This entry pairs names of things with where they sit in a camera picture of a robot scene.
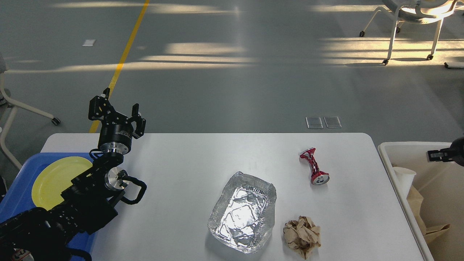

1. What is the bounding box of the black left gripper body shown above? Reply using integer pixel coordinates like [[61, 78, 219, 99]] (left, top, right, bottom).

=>
[[98, 115, 134, 155]]

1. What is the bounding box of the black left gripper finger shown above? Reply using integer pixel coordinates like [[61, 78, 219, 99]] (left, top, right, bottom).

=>
[[88, 88, 117, 124], [128, 104, 146, 139]]

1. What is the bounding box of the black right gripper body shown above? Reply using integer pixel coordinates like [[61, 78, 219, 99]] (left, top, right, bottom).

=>
[[449, 137, 464, 167]]

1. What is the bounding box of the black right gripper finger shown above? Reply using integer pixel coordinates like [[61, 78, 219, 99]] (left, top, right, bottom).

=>
[[427, 148, 453, 162]]

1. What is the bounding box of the wooden board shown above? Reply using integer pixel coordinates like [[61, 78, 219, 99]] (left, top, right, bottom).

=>
[[407, 186, 451, 245]]

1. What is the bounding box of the yellow plastic plate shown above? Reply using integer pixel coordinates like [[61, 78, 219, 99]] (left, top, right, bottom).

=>
[[31, 156, 92, 210]]

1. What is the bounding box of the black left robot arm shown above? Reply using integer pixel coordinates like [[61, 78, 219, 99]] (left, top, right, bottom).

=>
[[1, 88, 146, 261]]

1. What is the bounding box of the white plastic bin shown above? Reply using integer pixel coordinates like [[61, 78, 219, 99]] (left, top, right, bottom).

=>
[[378, 141, 464, 261]]

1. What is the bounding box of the white chair base left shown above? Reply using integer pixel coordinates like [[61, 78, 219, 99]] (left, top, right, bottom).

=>
[[0, 56, 61, 170]]

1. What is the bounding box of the blue plastic tray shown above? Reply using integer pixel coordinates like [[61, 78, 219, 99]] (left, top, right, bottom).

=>
[[1, 153, 94, 261]]

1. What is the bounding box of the crushed red soda can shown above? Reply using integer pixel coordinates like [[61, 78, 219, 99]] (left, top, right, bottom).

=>
[[299, 148, 330, 185]]

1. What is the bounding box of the aluminium foil tray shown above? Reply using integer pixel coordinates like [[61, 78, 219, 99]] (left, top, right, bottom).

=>
[[207, 171, 277, 254]]

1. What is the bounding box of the white office chair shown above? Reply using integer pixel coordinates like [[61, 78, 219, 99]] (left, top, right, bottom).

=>
[[359, 0, 459, 66]]

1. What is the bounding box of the crumpled brown paper ball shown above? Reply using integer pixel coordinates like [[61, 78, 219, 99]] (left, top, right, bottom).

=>
[[283, 215, 322, 260]]

